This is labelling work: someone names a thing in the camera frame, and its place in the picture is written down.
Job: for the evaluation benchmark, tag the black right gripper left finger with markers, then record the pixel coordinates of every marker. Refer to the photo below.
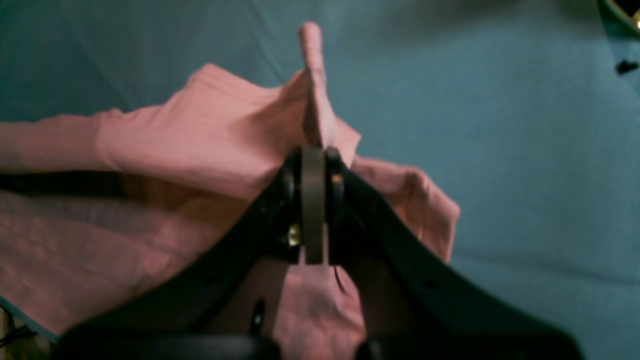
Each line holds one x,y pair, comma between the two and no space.
217,308

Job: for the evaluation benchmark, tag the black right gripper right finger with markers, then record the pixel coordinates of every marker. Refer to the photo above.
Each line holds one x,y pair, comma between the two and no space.
416,307

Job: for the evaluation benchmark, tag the pink T-shirt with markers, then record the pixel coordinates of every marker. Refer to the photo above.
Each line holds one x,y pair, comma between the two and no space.
96,209

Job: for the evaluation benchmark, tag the blue table cloth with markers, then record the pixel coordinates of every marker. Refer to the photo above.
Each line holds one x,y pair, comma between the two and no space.
515,108

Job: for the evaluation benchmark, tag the small black clip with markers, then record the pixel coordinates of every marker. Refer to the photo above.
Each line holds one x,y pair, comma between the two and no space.
625,66

